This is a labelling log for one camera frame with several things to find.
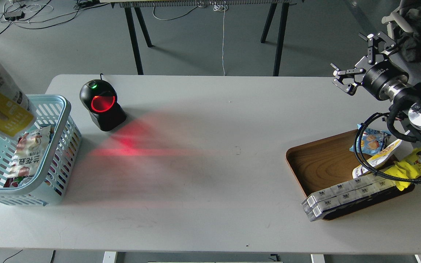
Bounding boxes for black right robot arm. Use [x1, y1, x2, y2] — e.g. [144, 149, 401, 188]
[333, 32, 421, 184]

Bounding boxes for white hanging cable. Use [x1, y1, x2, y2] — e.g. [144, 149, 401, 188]
[213, 2, 229, 76]

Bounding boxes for black table legs left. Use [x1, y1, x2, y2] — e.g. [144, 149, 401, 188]
[124, 7, 153, 76]

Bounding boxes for long clear biscuit box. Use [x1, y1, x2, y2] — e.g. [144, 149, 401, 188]
[301, 173, 398, 222]

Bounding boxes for black table legs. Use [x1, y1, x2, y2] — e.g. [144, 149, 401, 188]
[124, 7, 153, 76]
[261, 2, 291, 76]

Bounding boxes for light blue plastic basket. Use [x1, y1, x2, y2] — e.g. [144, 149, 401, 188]
[0, 94, 82, 206]

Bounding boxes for brown wooden tray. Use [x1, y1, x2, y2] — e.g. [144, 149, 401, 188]
[286, 130, 415, 207]

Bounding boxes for black power adapter with cables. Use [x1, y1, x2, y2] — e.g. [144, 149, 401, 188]
[0, 0, 101, 52]

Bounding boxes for white red snack bag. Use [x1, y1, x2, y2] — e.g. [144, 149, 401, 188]
[4, 125, 54, 188]

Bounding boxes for yellow cartoon snack bag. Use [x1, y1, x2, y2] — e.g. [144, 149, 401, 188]
[384, 147, 421, 179]

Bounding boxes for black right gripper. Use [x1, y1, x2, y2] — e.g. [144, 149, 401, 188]
[330, 31, 409, 100]

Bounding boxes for black barcode scanner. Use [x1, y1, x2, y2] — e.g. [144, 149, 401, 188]
[80, 73, 127, 132]

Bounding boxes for black table legs right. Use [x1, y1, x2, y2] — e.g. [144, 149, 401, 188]
[261, 2, 291, 76]

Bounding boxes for blue snack bag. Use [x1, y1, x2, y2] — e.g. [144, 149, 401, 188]
[360, 127, 391, 156]

